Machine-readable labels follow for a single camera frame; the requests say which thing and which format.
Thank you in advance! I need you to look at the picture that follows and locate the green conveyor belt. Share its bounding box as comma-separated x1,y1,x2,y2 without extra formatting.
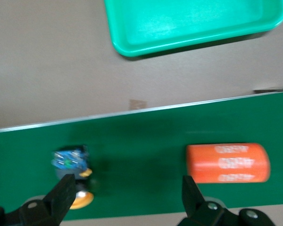
0,86,283,222

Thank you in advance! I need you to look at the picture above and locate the yellow mushroom push button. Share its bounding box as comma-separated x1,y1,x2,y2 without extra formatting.
51,145,95,210

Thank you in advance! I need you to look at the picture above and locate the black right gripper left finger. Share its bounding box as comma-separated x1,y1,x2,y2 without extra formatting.
0,174,77,226

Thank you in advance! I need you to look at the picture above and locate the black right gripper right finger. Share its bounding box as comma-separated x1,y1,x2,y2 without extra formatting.
176,175,275,226

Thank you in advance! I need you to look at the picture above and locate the orange cylinder with white print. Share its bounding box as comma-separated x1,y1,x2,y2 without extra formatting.
185,142,271,184

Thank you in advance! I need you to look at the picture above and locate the green plastic tray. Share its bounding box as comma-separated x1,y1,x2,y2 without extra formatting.
103,0,283,57

